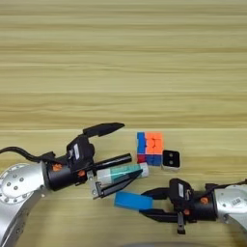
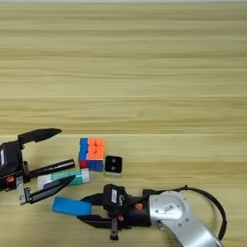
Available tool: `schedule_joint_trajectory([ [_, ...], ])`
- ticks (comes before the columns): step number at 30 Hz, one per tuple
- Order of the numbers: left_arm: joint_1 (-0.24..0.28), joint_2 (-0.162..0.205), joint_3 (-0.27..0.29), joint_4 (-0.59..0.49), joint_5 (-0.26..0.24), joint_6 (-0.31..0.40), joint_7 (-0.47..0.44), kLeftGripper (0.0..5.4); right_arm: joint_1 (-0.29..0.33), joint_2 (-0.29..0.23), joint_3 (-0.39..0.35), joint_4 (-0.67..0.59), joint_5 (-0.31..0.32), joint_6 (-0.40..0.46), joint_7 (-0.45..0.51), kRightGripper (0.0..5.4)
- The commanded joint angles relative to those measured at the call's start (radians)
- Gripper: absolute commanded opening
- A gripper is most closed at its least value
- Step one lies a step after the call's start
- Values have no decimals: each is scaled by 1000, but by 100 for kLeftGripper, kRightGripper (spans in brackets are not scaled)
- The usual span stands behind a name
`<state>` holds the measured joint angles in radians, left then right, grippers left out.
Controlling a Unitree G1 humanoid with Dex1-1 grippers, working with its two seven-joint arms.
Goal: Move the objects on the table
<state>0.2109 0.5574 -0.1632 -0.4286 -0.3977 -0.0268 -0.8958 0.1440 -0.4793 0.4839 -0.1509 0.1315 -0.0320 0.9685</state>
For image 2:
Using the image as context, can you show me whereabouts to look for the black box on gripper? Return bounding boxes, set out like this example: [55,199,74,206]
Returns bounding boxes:
[0,140,24,178]
[102,184,126,209]

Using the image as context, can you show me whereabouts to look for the green and white glue stick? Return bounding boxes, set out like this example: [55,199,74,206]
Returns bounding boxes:
[37,168,92,191]

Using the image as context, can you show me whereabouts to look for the multicoloured puzzle cube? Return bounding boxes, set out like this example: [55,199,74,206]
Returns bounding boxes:
[77,137,107,173]

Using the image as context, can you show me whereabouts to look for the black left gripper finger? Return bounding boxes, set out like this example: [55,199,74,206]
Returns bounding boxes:
[17,127,63,151]
[28,175,77,205]

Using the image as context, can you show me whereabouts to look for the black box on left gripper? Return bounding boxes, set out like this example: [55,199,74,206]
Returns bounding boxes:
[0,140,24,178]

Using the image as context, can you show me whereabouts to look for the small black square block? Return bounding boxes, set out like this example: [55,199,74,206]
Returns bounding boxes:
[103,154,124,178]

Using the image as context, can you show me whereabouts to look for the black marker pen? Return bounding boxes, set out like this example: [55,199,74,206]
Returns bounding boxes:
[29,158,76,178]

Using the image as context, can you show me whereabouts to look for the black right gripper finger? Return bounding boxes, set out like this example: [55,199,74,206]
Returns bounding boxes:
[80,192,105,207]
[76,214,114,230]

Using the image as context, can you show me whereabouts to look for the blue rectangular eraser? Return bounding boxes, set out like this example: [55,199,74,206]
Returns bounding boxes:
[51,196,93,217]

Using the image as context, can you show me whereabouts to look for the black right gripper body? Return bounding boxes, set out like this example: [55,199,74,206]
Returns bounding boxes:
[105,193,152,241]

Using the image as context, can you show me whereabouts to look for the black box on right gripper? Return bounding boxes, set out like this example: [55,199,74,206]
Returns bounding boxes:
[102,184,126,209]

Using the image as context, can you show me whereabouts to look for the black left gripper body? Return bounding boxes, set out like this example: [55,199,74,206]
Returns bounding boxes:
[0,160,33,206]

